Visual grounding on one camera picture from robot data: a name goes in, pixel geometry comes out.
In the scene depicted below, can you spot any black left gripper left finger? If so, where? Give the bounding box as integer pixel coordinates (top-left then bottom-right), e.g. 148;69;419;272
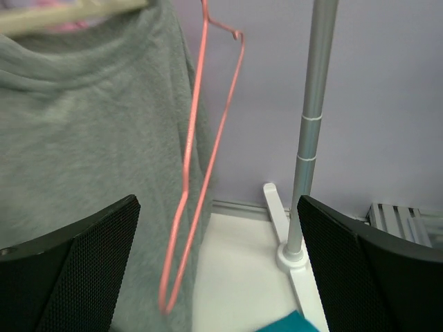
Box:
1;194;141;332

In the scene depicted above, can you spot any silver clothes rack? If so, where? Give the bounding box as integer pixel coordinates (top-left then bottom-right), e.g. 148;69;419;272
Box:
263;0;338;331

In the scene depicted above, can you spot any grey t shirt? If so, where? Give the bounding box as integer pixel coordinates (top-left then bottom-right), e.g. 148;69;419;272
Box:
1;1;212;331

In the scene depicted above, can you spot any pink t shirt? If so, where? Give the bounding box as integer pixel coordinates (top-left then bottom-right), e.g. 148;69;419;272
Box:
35;0;91;32

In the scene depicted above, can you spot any teal t shirt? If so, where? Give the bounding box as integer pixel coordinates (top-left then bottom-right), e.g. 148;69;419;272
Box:
257;311;318;332

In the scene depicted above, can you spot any wooden hanger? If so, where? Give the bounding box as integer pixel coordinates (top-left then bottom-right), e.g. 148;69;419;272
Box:
1;0;148;36

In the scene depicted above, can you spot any aluminium frame rail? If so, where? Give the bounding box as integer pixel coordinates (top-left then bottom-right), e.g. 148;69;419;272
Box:
213;201;442;250

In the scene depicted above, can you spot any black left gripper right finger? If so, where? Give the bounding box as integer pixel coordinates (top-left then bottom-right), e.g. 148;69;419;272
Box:
297;196;442;331

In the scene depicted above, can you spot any pink wire hanger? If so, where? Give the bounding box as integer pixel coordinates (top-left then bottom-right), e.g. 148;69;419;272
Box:
158;0;246;315

